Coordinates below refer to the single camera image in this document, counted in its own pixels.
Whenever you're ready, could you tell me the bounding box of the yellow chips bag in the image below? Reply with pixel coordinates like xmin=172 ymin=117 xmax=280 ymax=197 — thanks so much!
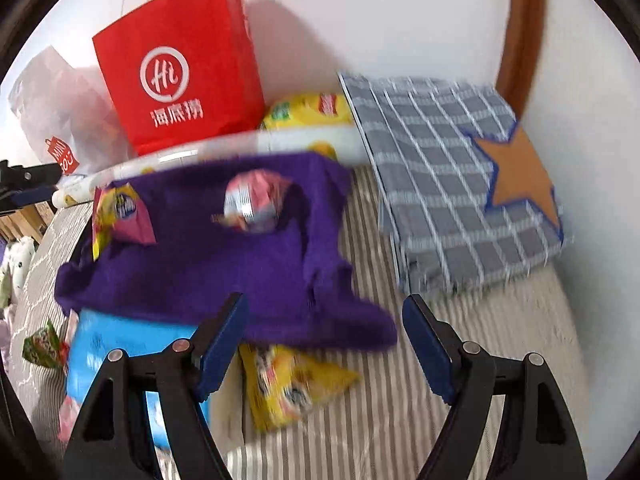
xmin=260 ymin=93 xmax=352 ymax=130

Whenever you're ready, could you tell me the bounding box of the brown wooden door frame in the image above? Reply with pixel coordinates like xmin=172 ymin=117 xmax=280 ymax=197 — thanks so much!
xmin=496 ymin=0 xmax=547 ymax=118

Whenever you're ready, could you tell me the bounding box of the green snack packet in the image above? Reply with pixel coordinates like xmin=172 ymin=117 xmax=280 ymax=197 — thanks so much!
xmin=22 ymin=320 xmax=70 ymax=370

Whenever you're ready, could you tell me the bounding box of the red paper shopping bag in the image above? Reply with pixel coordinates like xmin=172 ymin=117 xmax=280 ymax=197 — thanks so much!
xmin=92 ymin=0 xmax=265 ymax=155

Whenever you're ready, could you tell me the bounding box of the white plastic Miniso bag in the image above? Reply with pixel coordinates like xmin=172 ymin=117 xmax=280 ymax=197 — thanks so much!
xmin=9 ymin=47 xmax=136 ymax=176

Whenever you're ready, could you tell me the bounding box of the pink silver snack packet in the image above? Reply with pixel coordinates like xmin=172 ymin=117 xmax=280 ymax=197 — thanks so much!
xmin=218 ymin=169 xmax=291 ymax=233

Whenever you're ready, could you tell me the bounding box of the grey plaid star cloth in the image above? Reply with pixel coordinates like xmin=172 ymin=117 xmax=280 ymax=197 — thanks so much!
xmin=338 ymin=73 xmax=565 ymax=296

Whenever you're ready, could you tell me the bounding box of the purple towel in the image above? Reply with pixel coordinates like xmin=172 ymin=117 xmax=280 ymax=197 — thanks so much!
xmin=54 ymin=152 xmax=397 ymax=350

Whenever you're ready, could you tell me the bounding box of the rolled white printed paper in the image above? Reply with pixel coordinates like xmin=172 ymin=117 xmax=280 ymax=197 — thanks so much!
xmin=52 ymin=125 xmax=368 ymax=209

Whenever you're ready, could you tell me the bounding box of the pink yellow snack packet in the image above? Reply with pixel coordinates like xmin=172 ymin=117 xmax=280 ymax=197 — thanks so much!
xmin=91 ymin=183 xmax=156 ymax=260

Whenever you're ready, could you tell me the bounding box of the blue tissue pack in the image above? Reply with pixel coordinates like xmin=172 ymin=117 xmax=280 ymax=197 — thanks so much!
xmin=65 ymin=308 xmax=213 ymax=452

